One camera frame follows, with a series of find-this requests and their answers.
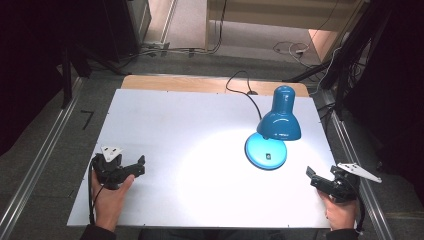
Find blue desk lamp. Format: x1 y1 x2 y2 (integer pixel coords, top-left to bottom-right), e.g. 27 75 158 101
244 85 303 172

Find black metal stand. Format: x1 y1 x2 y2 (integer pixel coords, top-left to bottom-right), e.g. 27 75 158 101
59 44 75 110

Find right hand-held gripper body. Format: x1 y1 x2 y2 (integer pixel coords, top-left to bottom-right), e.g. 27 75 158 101
323 162 383 204

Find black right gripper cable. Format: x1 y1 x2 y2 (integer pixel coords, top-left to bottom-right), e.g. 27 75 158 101
353 185 367 235

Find white floor cable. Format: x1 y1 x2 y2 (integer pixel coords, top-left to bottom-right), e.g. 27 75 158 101
272 40 323 69

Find light wooden furniture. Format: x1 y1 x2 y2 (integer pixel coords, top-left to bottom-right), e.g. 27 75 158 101
204 0 370 64

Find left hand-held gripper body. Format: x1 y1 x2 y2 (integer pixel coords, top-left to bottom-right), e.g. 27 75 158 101
91 145 136 191

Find aluminium floor rail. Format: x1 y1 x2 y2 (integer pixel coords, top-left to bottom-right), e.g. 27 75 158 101
320 89 396 240
0 76 85 240

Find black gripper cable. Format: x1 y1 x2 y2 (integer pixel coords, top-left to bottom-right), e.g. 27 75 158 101
353 185 367 235
87 157 105 226

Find dark cabinet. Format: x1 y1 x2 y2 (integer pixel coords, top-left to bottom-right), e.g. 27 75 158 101
102 0 153 64

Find bundle of floor cables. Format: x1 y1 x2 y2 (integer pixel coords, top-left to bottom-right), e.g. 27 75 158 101
117 0 229 72

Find black tripod stand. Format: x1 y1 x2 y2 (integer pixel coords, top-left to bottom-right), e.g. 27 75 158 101
282 0 394 118

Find grey power strip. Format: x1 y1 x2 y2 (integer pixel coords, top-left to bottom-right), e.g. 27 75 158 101
141 40 172 56

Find black lamp cable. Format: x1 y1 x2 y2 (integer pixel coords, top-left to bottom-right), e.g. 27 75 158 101
225 70 264 121

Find wooden table board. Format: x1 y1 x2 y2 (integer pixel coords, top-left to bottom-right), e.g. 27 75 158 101
120 74 310 98

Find person's right hand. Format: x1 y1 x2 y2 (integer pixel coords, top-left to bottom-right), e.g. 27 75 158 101
317 190 360 232

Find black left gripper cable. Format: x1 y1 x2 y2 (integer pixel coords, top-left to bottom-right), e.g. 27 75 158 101
87 157 105 226

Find person's left hand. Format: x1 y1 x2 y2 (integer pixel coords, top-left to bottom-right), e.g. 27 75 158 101
91 171 136 233

